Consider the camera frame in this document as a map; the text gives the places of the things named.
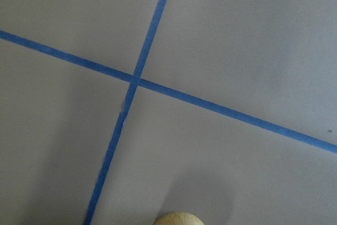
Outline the bamboo brown cup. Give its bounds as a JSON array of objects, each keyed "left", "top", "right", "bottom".
[{"left": 153, "top": 212, "right": 204, "bottom": 225}]

